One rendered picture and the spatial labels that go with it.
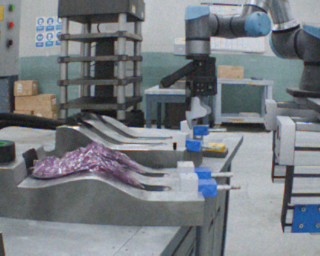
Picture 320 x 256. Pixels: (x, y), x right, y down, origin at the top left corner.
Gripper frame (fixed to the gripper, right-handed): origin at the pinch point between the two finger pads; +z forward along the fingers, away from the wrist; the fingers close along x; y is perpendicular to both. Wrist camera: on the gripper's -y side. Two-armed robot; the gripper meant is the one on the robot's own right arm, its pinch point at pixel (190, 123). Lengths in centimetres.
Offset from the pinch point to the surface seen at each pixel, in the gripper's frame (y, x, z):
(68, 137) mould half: -30.7, -17.9, 2.8
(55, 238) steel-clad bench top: -11, -62, 14
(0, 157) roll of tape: -29, -54, 1
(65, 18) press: -233, 336, -80
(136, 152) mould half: -10.5, -17.9, 5.6
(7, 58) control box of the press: -85, 21, -23
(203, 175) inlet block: 9.8, -29.1, 7.8
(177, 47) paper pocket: -162, 607, -49
